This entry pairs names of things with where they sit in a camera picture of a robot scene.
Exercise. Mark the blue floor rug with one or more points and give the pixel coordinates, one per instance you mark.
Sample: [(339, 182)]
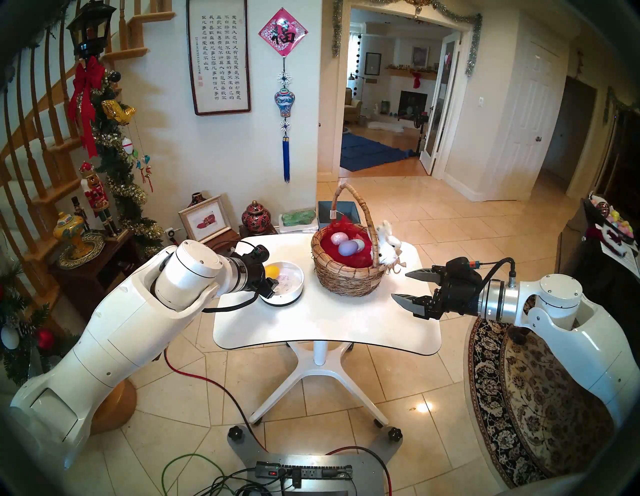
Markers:
[(370, 152)]

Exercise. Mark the burlap ribbon bow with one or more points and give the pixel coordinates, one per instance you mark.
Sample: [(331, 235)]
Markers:
[(396, 266)]

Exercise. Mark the black power strip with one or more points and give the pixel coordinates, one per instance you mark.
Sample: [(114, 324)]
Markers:
[(310, 471)]

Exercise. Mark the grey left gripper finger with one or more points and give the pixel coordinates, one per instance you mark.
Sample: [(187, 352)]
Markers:
[(270, 281), (270, 294)]

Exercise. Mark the red tulle fabric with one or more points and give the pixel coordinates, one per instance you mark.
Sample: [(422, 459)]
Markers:
[(330, 252)]

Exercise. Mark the gold ingot ornament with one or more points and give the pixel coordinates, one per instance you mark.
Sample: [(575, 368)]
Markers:
[(117, 112)]

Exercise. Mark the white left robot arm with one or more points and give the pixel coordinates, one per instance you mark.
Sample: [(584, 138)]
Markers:
[(125, 330)]

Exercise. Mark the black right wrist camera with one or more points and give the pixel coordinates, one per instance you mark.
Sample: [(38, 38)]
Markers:
[(460, 264)]

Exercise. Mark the red santa hat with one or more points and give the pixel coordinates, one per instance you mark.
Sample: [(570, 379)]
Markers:
[(597, 233)]

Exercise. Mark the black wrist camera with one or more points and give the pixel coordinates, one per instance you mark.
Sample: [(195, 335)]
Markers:
[(259, 252), (460, 264)]

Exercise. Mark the small white plush bunny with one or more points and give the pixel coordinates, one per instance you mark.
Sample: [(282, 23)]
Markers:
[(385, 231)]

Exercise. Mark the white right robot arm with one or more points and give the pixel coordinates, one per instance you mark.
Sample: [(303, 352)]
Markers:
[(575, 330)]

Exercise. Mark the black lantern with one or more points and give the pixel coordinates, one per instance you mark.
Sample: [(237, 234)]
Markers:
[(90, 32)]

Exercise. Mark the red bauble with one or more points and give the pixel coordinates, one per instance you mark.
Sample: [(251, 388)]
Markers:
[(45, 339)]

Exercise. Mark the red ribbon bow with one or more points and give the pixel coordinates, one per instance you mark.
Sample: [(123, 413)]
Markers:
[(87, 85)]

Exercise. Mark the matte purple easter egg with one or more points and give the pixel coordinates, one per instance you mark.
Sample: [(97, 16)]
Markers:
[(348, 248)]

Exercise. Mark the framed picture above mantel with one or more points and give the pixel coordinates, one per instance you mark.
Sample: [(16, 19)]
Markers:
[(420, 56)]

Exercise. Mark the white french door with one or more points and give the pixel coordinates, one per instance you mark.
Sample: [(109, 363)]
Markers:
[(440, 110)]

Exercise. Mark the beige armchair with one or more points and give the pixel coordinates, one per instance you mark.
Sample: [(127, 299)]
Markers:
[(352, 107)]

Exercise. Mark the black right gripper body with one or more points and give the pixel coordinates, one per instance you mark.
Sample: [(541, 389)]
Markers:
[(457, 292)]

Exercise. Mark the blue glitter easter egg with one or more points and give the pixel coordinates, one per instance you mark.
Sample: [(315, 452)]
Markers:
[(360, 244)]

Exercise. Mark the grey left shoulder housing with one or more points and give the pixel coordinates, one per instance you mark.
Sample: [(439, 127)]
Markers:
[(20, 475)]

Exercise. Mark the brass plate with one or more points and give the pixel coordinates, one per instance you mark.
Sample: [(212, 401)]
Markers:
[(92, 250)]

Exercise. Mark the blue storage box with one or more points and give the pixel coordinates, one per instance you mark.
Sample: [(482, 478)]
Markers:
[(350, 212)]

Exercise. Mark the pastel plastic egg pile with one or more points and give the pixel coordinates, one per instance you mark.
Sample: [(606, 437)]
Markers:
[(621, 222)]

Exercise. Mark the silver tinsel doorway garland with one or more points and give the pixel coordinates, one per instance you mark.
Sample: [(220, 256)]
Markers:
[(472, 45)]

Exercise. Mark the framed picture with red print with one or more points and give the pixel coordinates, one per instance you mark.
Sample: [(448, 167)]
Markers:
[(206, 219)]

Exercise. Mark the silver bauble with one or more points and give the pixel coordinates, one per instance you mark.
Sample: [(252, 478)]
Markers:
[(10, 337)]

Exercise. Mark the small dark brown vase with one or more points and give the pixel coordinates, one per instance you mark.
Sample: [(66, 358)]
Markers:
[(197, 198)]

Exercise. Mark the green christmas garland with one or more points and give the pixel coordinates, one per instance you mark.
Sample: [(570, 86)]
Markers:
[(115, 160)]

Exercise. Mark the vase pendant with blue tassel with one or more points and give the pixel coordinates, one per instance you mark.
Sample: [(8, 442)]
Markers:
[(284, 102)]

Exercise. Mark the wooden staircase banister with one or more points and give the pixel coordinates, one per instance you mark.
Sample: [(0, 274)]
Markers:
[(55, 165)]

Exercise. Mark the dark patterned egg ornament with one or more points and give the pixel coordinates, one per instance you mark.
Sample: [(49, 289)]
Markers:
[(600, 205)]

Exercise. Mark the black fireplace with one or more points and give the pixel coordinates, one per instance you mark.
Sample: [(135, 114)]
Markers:
[(412, 105)]

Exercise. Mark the large white plush bunny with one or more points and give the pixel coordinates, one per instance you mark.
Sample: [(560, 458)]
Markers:
[(392, 252)]

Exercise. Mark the small black framed picture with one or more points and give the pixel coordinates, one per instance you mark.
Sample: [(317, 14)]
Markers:
[(372, 63)]

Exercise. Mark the framed calligraphy scroll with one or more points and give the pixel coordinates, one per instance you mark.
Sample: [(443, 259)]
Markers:
[(217, 55)]

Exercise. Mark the red diamond fu sign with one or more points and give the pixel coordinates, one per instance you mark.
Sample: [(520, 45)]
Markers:
[(283, 31)]

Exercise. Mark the red mantel stocking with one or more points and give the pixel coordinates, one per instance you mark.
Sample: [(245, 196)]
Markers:
[(416, 80)]

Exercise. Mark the dark wooden side table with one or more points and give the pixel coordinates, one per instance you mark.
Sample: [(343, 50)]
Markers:
[(100, 280)]

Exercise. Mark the red nutcracker figure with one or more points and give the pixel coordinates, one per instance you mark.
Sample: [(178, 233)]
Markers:
[(95, 195)]

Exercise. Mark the red cloisonne ginger jar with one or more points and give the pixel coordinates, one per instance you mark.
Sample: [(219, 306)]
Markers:
[(256, 217)]

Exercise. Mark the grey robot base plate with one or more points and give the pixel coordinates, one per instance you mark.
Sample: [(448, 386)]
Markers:
[(370, 470)]

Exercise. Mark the white pedestal table base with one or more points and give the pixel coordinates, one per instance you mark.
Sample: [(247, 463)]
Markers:
[(320, 360)]

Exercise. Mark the pink glitter easter egg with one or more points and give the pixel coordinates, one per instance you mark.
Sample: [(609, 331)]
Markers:
[(339, 238)]

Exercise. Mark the round oriental rug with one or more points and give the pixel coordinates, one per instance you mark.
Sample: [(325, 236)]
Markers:
[(540, 400)]

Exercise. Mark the white fur rug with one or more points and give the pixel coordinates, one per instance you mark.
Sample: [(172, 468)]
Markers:
[(385, 125)]

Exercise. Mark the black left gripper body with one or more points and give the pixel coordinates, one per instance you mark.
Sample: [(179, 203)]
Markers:
[(256, 275)]

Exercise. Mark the small black nutcracker figure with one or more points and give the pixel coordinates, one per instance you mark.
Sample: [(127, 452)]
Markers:
[(80, 215)]

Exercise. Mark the white wall plug adapter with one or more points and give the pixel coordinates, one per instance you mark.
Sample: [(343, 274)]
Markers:
[(171, 233)]

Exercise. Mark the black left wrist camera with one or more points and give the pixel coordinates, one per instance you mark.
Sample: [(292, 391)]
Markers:
[(259, 252)]

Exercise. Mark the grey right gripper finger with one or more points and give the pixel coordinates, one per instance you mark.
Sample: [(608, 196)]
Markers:
[(422, 275), (410, 303)]

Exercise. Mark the white panel door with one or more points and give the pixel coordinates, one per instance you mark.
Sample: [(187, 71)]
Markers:
[(530, 115)]

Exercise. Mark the yellow easter egg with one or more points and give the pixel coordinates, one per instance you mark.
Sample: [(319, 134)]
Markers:
[(272, 271)]

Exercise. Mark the white bowl with black base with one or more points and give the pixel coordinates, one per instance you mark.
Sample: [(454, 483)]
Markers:
[(290, 297)]

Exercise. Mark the green jade stone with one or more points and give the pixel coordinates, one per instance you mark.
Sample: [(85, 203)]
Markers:
[(299, 217)]

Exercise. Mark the yellow ceramic vase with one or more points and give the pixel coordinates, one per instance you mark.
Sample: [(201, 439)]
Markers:
[(70, 230)]

